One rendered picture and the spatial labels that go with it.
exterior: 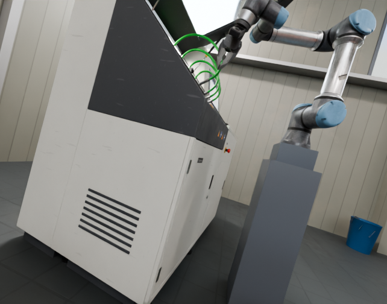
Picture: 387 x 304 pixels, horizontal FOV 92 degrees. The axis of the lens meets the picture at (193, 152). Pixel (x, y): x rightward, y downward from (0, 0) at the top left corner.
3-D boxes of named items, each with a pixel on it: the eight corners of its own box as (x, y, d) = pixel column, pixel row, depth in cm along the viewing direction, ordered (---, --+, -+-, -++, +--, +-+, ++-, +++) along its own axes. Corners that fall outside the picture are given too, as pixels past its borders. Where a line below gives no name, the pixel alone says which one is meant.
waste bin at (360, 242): (362, 247, 274) (371, 219, 273) (380, 260, 241) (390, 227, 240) (334, 238, 282) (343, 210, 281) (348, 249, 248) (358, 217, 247)
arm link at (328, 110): (316, 132, 96) (351, 31, 95) (343, 131, 82) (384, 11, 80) (296, 125, 95) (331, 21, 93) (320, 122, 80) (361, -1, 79)
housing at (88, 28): (46, 260, 93) (125, -35, 89) (12, 237, 102) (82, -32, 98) (168, 204, 226) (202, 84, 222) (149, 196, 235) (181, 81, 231)
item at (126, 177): (140, 326, 75) (194, 137, 73) (45, 261, 93) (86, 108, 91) (194, 250, 142) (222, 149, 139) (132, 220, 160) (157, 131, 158)
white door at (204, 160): (152, 298, 77) (197, 139, 75) (147, 295, 78) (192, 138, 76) (197, 238, 138) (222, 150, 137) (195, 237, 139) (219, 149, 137)
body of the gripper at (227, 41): (235, 58, 91) (249, 33, 87) (235, 52, 82) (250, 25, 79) (222, 50, 92) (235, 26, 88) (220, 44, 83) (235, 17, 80)
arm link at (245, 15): (256, 14, 78) (239, 5, 79) (250, 25, 79) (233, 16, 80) (255, 22, 85) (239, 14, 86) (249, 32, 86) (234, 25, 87)
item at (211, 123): (197, 139, 77) (208, 101, 76) (187, 136, 78) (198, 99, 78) (222, 149, 136) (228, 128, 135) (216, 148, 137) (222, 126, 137)
